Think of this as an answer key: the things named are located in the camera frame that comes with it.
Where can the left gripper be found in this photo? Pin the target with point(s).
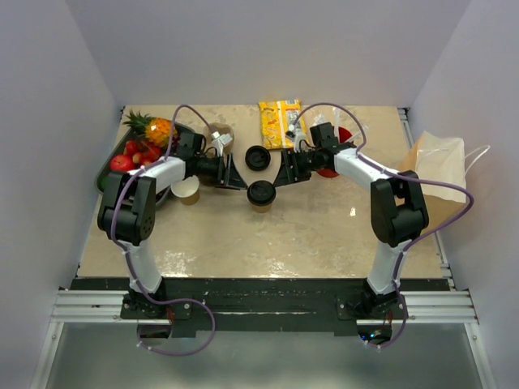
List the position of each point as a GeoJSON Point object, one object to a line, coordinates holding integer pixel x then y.
{"type": "Point", "coordinates": [229, 177]}

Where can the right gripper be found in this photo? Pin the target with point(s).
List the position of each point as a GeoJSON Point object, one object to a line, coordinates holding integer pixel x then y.
{"type": "Point", "coordinates": [287, 173]}

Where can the black coffee lid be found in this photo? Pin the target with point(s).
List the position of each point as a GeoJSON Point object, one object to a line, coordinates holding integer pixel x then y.
{"type": "Point", "coordinates": [257, 158]}
{"type": "Point", "coordinates": [261, 193]}

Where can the paper coffee cup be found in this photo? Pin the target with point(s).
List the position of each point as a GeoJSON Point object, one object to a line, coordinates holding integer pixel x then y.
{"type": "Point", "coordinates": [261, 208]}
{"type": "Point", "coordinates": [187, 190]}

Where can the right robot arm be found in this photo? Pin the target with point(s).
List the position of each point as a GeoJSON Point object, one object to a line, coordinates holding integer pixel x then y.
{"type": "Point", "coordinates": [397, 205]}

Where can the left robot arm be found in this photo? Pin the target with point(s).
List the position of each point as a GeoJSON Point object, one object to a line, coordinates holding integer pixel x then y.
{"type": "Point", "coordinates": [128, 207]}

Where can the cardboard cup carrier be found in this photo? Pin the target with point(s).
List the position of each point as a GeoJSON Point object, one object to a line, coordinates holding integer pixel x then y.
{"type": "Point", "coordinates": [209, 150]}

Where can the yellow snack bag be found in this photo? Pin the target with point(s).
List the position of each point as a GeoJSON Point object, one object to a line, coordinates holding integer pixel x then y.
{"type": "Point", "coordinates": [277, 117]}

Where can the red plastic cup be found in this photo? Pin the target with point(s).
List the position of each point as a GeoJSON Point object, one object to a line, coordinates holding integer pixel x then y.
{"type": "Point", "coordinates": [344, 135]}

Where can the toy pineapple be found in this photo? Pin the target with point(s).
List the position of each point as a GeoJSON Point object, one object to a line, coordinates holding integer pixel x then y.
{"type": "Point", "coordinates": [157, 131]}

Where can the red toy strawberries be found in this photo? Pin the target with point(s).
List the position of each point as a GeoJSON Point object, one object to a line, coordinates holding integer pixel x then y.
{"type": "Point", "coordinates": [142, 152]}

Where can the red toy apple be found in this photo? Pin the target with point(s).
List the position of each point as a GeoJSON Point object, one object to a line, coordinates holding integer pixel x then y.
{"type": "Point", "coordinates": [121, 163]}

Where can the dark green fruit tray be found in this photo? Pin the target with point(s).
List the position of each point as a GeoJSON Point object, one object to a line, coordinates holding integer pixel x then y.
{"type": "Point", "coordinates": [119, 149]}

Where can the brown paper bag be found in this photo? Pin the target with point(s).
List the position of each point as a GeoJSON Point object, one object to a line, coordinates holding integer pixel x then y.
{"type": "Point", "coordinates": [443, 160]}

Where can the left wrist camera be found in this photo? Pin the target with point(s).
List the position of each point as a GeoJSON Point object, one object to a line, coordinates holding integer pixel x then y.
{"type": "Point", "coordinates": [222, 141]}

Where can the black mounting base plate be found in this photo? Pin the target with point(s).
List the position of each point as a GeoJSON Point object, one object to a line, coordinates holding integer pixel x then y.
{"type": "Point", "coordinates": [279, 305]}

